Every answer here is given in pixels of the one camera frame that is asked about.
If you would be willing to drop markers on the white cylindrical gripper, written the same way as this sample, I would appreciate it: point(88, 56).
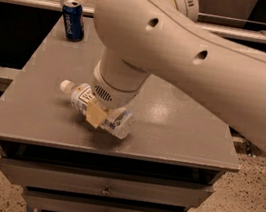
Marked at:
point(110, 96)

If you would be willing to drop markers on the clear plastic tea bottle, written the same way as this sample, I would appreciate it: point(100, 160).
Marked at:
point(118, 122)

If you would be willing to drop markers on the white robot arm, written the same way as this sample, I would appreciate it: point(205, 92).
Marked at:
point(163, 38)

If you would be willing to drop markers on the blue pepsi can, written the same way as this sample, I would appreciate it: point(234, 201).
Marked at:
point(73, 20)

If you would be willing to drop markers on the grey drawer cabinet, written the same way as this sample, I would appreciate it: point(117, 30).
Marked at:
point(162, 153)

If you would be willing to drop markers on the top grey drawer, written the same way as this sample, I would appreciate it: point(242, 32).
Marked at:
point(96, 183)

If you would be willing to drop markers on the middle grey drawer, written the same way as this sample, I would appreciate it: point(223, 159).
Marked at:
point(65, 203)

